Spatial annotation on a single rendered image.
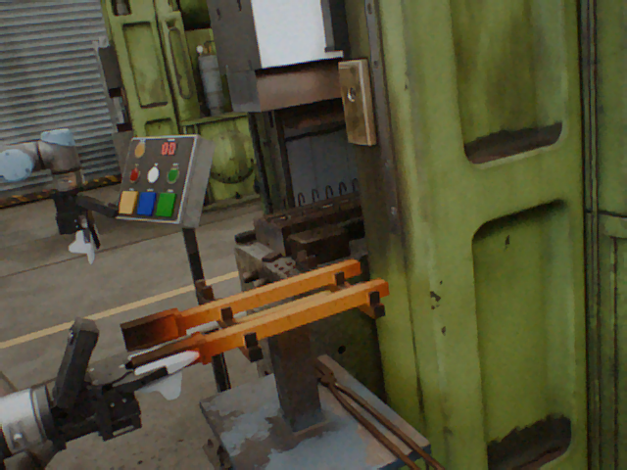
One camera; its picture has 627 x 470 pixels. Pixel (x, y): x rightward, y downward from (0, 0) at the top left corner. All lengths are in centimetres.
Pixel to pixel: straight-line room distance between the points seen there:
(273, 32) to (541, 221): 73
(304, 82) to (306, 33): 12
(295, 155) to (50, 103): 772
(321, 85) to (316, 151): 34
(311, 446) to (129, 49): 552
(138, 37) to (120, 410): 562
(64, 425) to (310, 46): 93
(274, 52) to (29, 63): 802
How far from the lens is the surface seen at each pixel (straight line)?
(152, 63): 632
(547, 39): 139
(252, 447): 112
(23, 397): 87
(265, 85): 141
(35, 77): 928
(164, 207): 189
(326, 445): 109
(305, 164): 175
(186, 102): 620
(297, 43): 139
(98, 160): 939
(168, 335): 100
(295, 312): 92
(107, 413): 87
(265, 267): 144
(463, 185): 120
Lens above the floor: 137
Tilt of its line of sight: 17 degrees down
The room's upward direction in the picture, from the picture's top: 9 degrees counter-clockwise
